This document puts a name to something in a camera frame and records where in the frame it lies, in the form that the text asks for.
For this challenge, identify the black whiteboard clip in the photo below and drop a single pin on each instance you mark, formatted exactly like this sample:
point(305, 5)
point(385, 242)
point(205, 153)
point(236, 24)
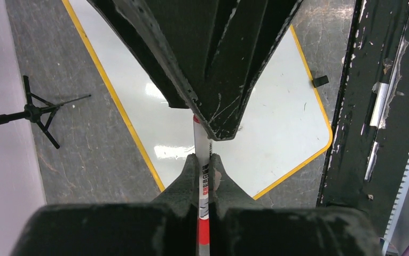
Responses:
point(320, 81)

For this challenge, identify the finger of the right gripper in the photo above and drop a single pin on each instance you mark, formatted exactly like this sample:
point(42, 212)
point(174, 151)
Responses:
point(134, 42)
point(212, 51)

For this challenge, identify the black tripod stand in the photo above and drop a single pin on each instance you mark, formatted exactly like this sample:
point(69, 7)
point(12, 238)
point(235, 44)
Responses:
point(38, 111)

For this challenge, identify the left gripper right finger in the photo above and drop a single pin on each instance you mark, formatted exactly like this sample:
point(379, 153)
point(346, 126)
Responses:
point(239, 225)

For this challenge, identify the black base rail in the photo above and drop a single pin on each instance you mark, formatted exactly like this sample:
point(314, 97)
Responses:
point(367, 159)

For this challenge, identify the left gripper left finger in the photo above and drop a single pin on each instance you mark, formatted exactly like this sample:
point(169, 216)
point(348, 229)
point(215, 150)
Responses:
point(167, 225)

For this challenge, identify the whiteboard with yellow edge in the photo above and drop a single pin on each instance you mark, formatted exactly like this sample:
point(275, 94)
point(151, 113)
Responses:
point(283, 129)

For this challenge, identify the red whiteboard marker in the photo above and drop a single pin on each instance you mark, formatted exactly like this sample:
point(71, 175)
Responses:
point(203, 150)

